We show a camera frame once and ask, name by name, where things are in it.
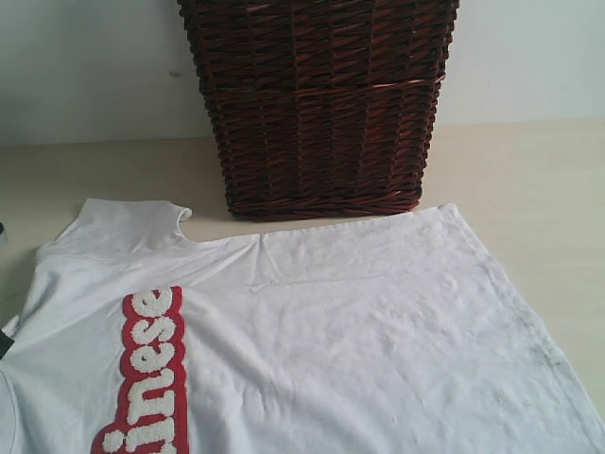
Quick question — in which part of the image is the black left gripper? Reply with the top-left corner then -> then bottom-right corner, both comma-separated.
0,223 -> 13,358

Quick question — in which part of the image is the dark brown wicker basket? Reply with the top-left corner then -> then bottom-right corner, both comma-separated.
180,1 -> 458,220

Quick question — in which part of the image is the white t-shirt red logo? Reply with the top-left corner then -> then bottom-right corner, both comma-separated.
1,199 -> 604,453

